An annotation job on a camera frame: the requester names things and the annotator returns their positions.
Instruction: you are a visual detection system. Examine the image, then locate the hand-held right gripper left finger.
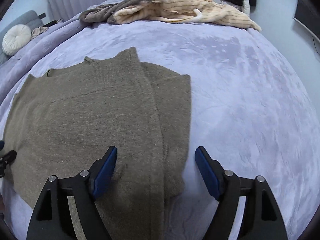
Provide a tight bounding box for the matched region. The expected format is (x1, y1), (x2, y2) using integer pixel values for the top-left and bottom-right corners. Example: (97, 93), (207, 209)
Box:
(26, 146), (118, 240)

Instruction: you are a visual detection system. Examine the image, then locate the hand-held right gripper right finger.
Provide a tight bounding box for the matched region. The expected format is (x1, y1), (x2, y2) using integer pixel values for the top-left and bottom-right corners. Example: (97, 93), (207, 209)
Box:
(195, 146), (288, 240)

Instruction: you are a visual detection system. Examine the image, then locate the olive knit sweater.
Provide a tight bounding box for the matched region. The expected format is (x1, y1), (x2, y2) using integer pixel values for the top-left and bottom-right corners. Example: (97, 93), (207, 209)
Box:
(2, 46), (192, 240)

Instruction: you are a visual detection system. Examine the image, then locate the lavender plush blanket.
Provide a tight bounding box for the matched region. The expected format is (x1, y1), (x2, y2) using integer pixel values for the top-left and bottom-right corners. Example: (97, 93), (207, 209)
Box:
(0, 0), (320, 240)

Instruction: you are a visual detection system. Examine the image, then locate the round white pleated cushion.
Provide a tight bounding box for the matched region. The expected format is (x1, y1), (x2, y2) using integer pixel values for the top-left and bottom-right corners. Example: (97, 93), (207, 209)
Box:
(2, 24), (32, 56)

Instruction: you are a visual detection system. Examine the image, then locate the striped beige cloth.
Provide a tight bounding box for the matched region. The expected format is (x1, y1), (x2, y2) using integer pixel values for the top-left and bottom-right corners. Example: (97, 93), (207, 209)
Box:
(30, 26), (49, 40)

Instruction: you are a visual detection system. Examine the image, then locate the grey sofa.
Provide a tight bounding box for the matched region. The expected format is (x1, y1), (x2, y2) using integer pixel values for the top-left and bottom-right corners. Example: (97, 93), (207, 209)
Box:
(0, 10), (44, 64)

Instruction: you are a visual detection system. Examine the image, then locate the grey-brown fuzzy garment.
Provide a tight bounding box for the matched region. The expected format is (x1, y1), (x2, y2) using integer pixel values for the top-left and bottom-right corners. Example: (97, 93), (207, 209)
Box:
(79, 0), (150, 23)

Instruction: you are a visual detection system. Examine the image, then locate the cream striped garment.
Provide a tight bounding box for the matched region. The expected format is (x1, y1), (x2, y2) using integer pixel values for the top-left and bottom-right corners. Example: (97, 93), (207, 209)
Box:
(107, 0), (262, 32)

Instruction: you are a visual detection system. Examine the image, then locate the curved monitor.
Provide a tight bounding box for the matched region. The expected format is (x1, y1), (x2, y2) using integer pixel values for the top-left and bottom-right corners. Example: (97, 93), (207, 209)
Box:
(292, 0), (320, 43)

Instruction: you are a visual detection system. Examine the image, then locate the black monitor cable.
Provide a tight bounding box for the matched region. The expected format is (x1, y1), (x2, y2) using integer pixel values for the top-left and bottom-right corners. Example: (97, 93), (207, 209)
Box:
(312, 35), (320, 56)

